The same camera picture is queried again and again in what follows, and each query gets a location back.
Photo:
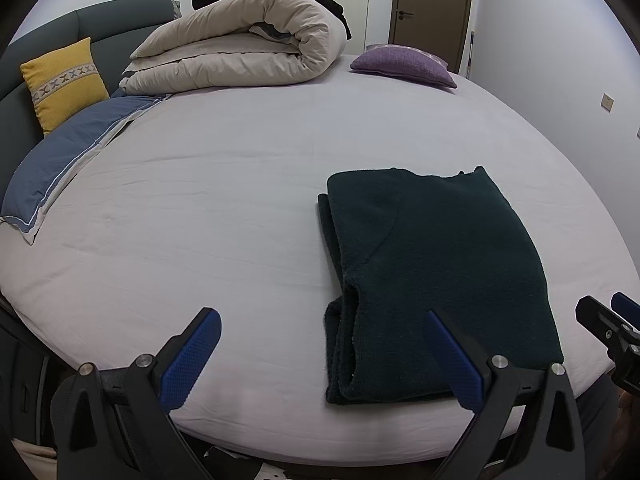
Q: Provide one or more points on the grey upholstered headboard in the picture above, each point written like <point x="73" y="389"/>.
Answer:
<point x="115" y="17"/>

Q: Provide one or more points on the beige folded duvet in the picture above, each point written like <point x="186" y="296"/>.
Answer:
<point x="225" y="50"/>

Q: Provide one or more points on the dark green sweater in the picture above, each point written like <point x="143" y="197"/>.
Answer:
<point x="440" y="260"/>

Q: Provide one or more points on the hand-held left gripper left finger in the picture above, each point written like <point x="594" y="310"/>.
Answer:
<point x="192" y="367"/>

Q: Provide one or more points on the blue pillow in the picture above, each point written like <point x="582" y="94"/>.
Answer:
<point x="65" y="155"/>

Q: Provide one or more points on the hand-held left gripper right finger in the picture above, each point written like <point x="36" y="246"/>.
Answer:
<point x="457" y="367"/>

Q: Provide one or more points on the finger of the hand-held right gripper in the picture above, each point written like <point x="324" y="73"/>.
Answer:
<point x="602" y="322"/>
<point x="627" y="305"/>

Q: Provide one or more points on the yellow patterned pillow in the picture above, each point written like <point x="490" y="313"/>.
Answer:
<point x="60" y="85"/>

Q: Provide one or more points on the purple pillow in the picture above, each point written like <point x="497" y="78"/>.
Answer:
<point x="400" y="62"/>

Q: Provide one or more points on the brown door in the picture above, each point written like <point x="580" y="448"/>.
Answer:
<point x="430" y="10"/>

